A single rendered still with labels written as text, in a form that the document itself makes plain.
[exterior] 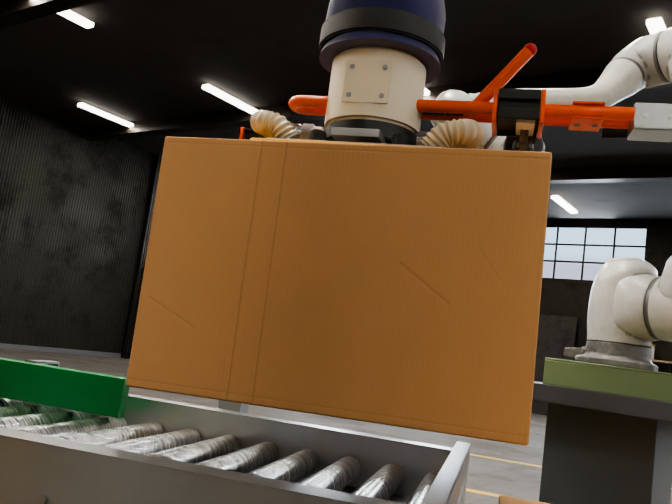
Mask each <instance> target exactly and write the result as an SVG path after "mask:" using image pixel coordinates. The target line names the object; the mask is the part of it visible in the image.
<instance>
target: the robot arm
mask: <svg viewBox="0 0 672 504"><path fill-rule="evenodd" d="M669 83H672V27H670V28H667V29H664V30H661V31H658V32H655V33H653V34H650V35H647V36H644V37H641V38H639V39H637V40H635V41H633V42H632V43H630V44H629V45H628V46H626V47H625V48H624V49H622V50H621V51H620V52H619V53H618V54H617V55H616V56H615V57H614V58H613V59H612V61H611V62H610V63H609V64H608V65H607V66H606V68H605V69H604V71H603V73H602V74H601V76H600V77H599V79H598V80H597V81H596V83H595V84H593V85H592V86H589V87H583V88H518V89H540V90H542V89H546V90H547V93H546V104H562V105H572V103H573V101H593V102H605V105H604V106H612V105H614V104H616V103H618V102H620V101H621V100H623V99H625V98H628V97H630V96H632V95H634V94H635V93H637V92H638V91H640V90H641V89H643V88H651V87H655V86H659V85H664V84H669ZM479 94H480V93H476V94H472V93H469V94H467V93H465V92H463V91H460V90H447V91H443V92H442V93H440V94H439V96H438V97H437V98H436V100H453V101H473V100H474V99H475V98H476V97H477V96H478V95H479ZM479 124H480V125H481V127H482V128H483V134H484V136H483V139H482V142H481V143H482V145H483V147H484V149H487V150H511V151H535V152H545V148H546V147H545V144H544V142H543V139H542V137H541V139H537V138H536V137H528V136H533V133H534V125H535V120H520V119H516V133H515V135H518V136H517V137H507V136H497V135H496V137H493V136H492V124H491V123H479ZM658 340H663V341H669V342H672V255H671V256H670V258H669V259H668V260H667V261H666V265H665V268H664V271H663V273H662V276H661V277H660V276H658V272H657V270H656V268H655V267H654V266H653V265H652V264H651V263H649V262H647V261H645V260H643V259H641V258H635V257H618V258H612V259H609V260H608V261H607V262H606V263H605V264H603V265H602V266H601V268H600V269H599V271H598V273H597V275H596V277H595V279H594V282H593V285H592V288H591V293H590V299H589V306H588V316H587V342H586V346H582V348H565V349H564V352H563V354H564V356H565V357H569V358H573V359H575V361H580V362H587V363H595V364H603V365H610V366H618V367H626V368H633V369H641V370H649V371H657V372H658V366H656V365H654V364H653V363H652V341H658Z"/></svg>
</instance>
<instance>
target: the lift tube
mask: <svg viewBox="0 0 672 504"><path fill-rule="evenodd" d="M360 7H385V8H393V9H398V10H403V11H407V12H410V13H413V14H416V15H418V16H421V17H423V18H425V19H427V20H429V21H430V22H432V23H433V24H435V25H436V26H437V27H438V28H439V29H440V30H441V31H442V33H443V34H444V29H445V21H446V12H445V3H444V0H330V3H329V7H328V11H327V16H326V20H327V19H328V18H329V17H331V16H333V15H334V14H336V13H338V12H341V11H344V10H348V9H353V8H360ZM363 46H377V47H386V48H392V49H396V50H400V51H403V52H405V53H408V54H410V55H412V56H414V57H415V58H417V59H418V60H419V61H420V62H421V63H422V64H423V65H424V66H425V68H426V81H425V84H428V83H430V82H432V81H433V80H435V79H436V78H437V77H438V76H439V74H440V72H441V67H440V63H439V59H438V56H437V54H436V53H435V51H434V50H433V49H432V48H431V47H430V46H428V45H426V44H424V43H422V42H420V41H418V40H416V39H413V38H411V37H408V36H404V35H400V34H396V33H391V32H386V31H379V30H359V31H351V32H346V33H343V34H340V35H338V36H336V37H334V38H332V39H331V40H329V41H328V42H327V43H326V44H325V45H324V47H323V49H322V51H321V53H320V56H319V61H320V63H321V65H322V66H323V68H324V69H325V70H327V71H328V72H329V73H331V70H332V62H333V59H334V58H335V57H336V56H337V55H338V54H340V53H342V52H343V51H345V50H348V49H351V48H356V47H363Z"/></svg>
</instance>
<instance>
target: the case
mask: <svg viewBox="0 0 672 504"><path fill-rule="evenodd" d="M551 165H552V153H550V152H535V151H511V150H487V149H463V148H438V147H414V146H390V145H366V144H341V143H317V142H293V141H269V140H245V139H220V138H196V137H172V136H167V137H165V141H164V147H163V154H162V160H161V166H160V173H159V179H158V185H157V191H156V198H155V204H154V210H153V217H152V223H151V229H150V235H149V242H148V248H147V254H146V261H145V267H144V273H143V279H142V286H141V292H140V298H139V304H138V311H137V317H136V323H135V330H134V336H133V342H132V348H131V355H130V361H129V367H128V374H127V380H126V385H127V386H129V387H136V388H143V389H150V390H156V391H163V392H170V393H176V394H183V395H190V396H196V397H203V398H210V399H216V400H223V401H230V402H237V403H243V404H250V405H257V406H263V407H270V408H277V409H283V410H290V411H297V412H304V413H310V414H317V415H324V416H330V417H337V418H344V419H350V420H357V421H364V422H371V423H377V424H384V425H391V426H397V427H404V428H411V429H417V430H424V431H431V432H437V433H444V434H451V435H458V436H464V437H471V438H478V439H484V440H491V441H498V442H504V443H511V444H518V445H525V446H526V445H528V444H529V436H530V424H531V411H532V399H533V387H534V374H535V362H536V350H537V337H538V325H539V313H540V300H541V288H542V276H543V264H544V251H545V239H546V227H547V214H548V202H549V190H550V177H551Z"/></svg>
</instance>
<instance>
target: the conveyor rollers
mask: <svg viewBox="0 0 672 504"><path fill-rule="evenodd" d="M0 427H3V428H9V429H14V430H19V431H25V432H30V433H35V434H40V435H46V436H51V437H56V438H61V439H67V440H72V441H77V442H82V443H88V444H93V445H98V446H104V447H109V448H114V449H119V450H125V451H130V452H135V453H140V454H146V455H151V456H156V457H161V458H167V459H172V460H177V461H183V462H188V463H193V464H198V465H204V466H209V467H214V468H219V469H225V470H230V471H235V472H240V473H246V474H251V475H256V476H261V477H267V478H272V479H277V480H283V481H288V482H293V483H294V482H296V481H298V480H299V479H301V478H303V477H305V476H307V475H308V474H310V473H312V472H314V471H315V470H316V469H317V467H318V464H319V458H318V456H317V454H316V453H315V452H314V451H313V450H311V449H304V450H301V451H299V452H296V453H294V454H291V455H289V456H287V457H284V458H282V459H279V460H277V459H278V449H277V447H276V446H275V445H274V444H273V443H271V442H263V443H260V444H257V445H254V446H251V447H247V448H244V449H241V450H239V443H238V440H237V439H236V438H235V437H234V436H232V435H225V436H221V437H217V438H213V439H208V440H204V441H201V436H200V434H199V432H198V431H197V430H195V429H193V428H189V429H183V430H178V431H173V432H168V433H164V430H163V427H162V426H161V425H160V424H159V423H158V422H148V423H142V424H135V425H129V426H128V423H127V421H126V419H125V418H124V417H121V418H114V417H101V418H93V417H92V415H91V413H86V412H80V411H75V410H70V411H60V412H58V409H57V407H52V406H47V405H41V404H34V405H25V403H24V401H19V400H13V399H7V398H0ZM438 473H439V472H436V471H433V472H430V473H428V474H427V475H426V476H425V477H424V478H423V480H422V481H421V483H420V484H419V486H418V487H417V489H416V490H415V491H414V493H413V494H412V496H411V497H410V499H409V500H408V502H407V503H406V504H421V502H422V500H423V499H424V497H425V495H426V494H427V492H428V490H429V488H430V487H431V485H432V483H433V482H434V480H435V478H436V476H437V475H438ZM359 474H360V464H359V462H358V461H357V460H356V459H355V458H354V457H351V456H346V457H343V458H341V459H339V460H338V461H336V462H334V463H332V464H331V465H329V466H327V467H325V468H324V469H322V470H320V471H318V472H317V473H315V474H313V475H311V476H310V477H308V478H306V479H304V480H303V481H301V482H299V483H298V484H304V485H309V486H314V487H319V488H325V489H330V490H335V491H340V490H342V489H343V488H344V487H346V486H347V485H348V484H350V483H351V482H352V481H353V480H355V479H356V478H357V477H358V476H359ZM402 482H403V472H402V470H401V469H400V467H399V466H397V465H395V464H387V465H385V466H383V467H382V468H381V469H380V470H379V471H377V472H376V473H375V474H374V475H373V476H371V477H370V478H369V479H368V480H367V481H365V482H364V483H363V484H362V485H361V486H360V487H358V488H357V489H356V490H355V491H354V492H352V493H351V494H356V495H362V496H367V497H372V498H377V499H383V500H388V499H389V498H390V497H391V495H392V494H393V493H394V492H395V491H396V490H397V488H398V487H399V486H400V485H401V484H402Z"/></svg>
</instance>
